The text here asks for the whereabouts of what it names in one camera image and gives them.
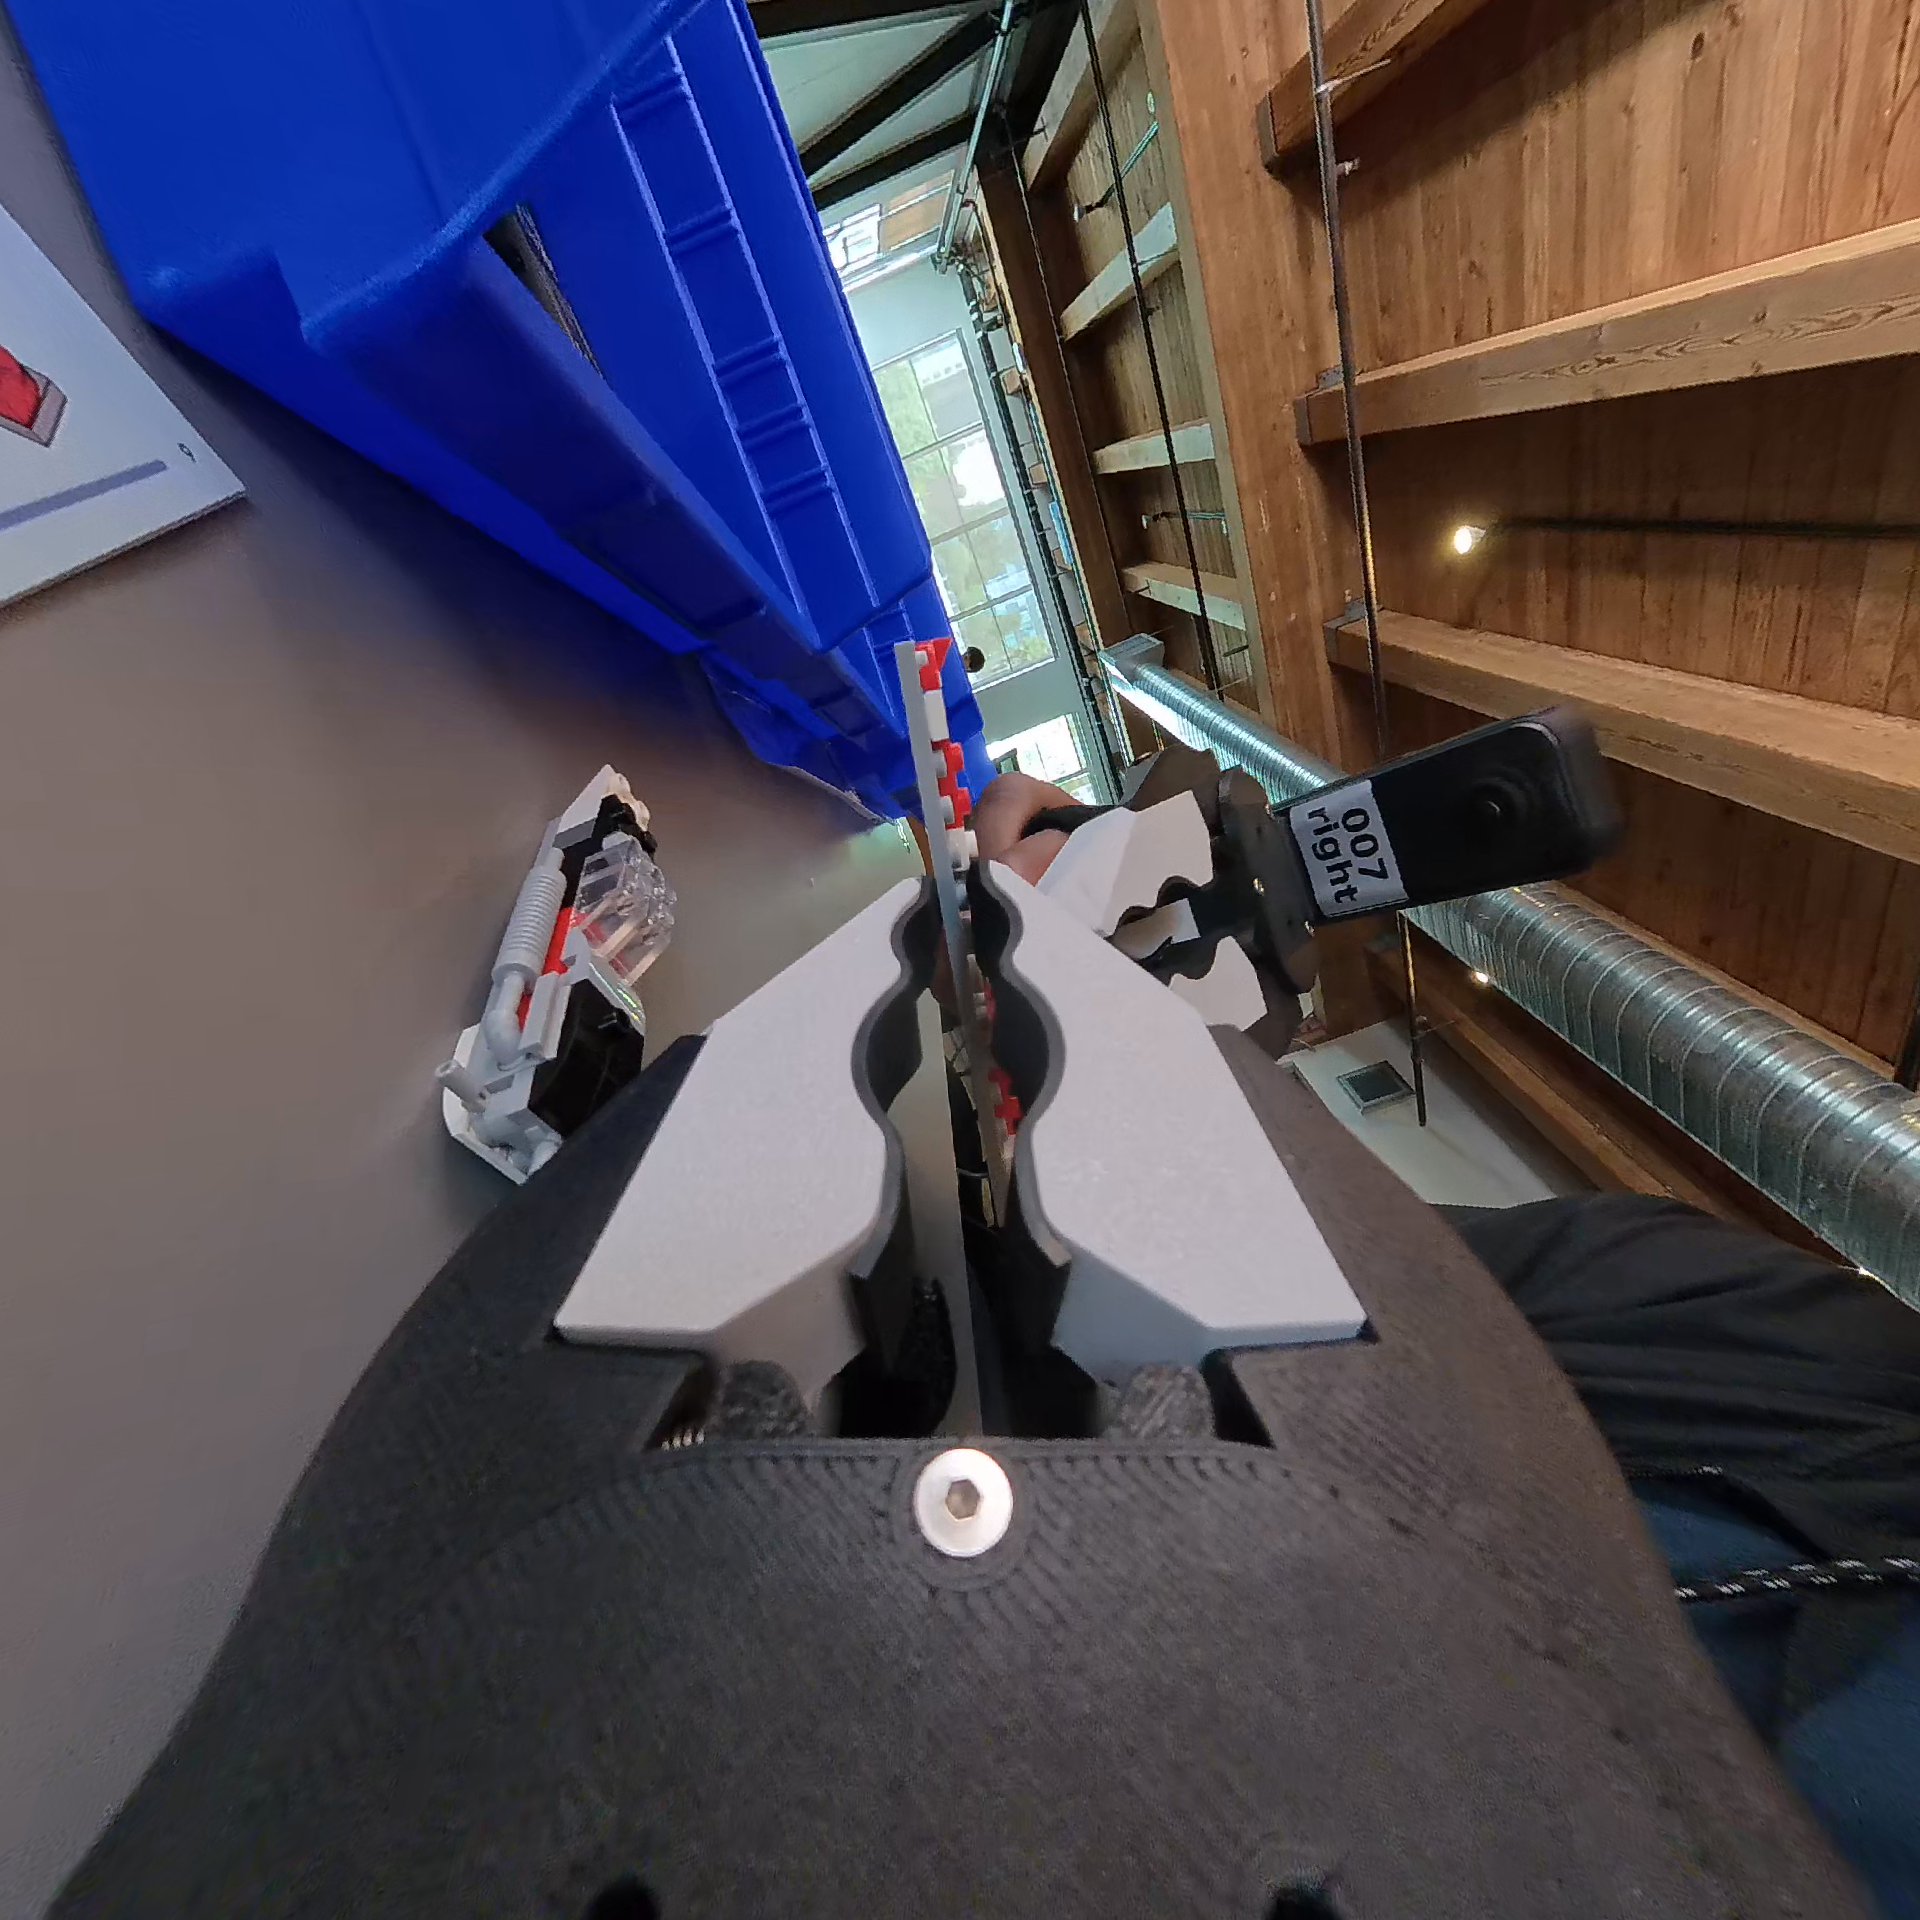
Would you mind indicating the black white toy brick vehicle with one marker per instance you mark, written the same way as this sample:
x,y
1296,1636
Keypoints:
x,y
579,1036

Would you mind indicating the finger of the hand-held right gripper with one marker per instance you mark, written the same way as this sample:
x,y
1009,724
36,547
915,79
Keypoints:
x,y
1200,984
1161,863

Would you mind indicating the wall air vent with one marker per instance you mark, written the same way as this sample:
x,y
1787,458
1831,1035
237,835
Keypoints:
x,y
1372,1084

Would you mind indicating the toy brick instruction booklet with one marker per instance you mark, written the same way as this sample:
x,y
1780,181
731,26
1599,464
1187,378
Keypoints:
x,y
90,482

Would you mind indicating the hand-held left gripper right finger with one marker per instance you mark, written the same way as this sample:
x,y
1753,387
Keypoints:
x,y
1184,1202

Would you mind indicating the large paned window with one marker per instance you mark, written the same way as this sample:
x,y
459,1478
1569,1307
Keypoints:
x,y
975,524

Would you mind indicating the person's right hand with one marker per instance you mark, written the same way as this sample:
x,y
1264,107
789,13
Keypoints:
x,y
1013,826

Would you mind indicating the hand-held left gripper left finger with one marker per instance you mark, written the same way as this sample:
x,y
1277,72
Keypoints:
x,y
733,1186

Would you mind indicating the grey red toy brick plate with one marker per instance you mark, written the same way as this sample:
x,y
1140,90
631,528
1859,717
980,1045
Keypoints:
x,y
921,750

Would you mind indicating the silver metal air duct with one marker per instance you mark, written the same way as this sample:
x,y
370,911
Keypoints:
x,y
1723,1110

